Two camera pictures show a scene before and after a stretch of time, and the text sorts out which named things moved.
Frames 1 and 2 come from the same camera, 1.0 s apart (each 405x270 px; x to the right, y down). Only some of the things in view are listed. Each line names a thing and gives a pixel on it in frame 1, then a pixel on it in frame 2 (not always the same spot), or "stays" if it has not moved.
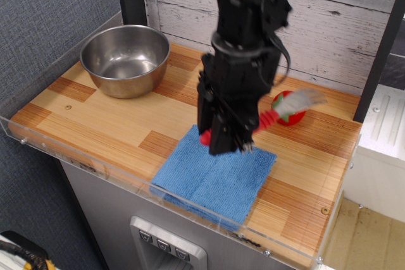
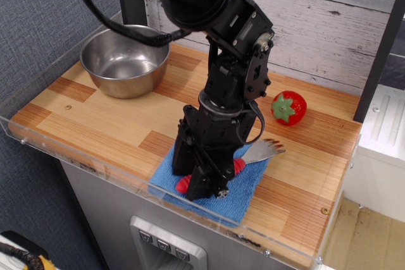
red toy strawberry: [291, 119] stays
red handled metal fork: [302, 100] -> [265, 149]
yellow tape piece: [49, 263] stays
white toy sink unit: [376, 178] stays
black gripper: [242, 67] -> [216, 137]
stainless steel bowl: [126, 62] stays
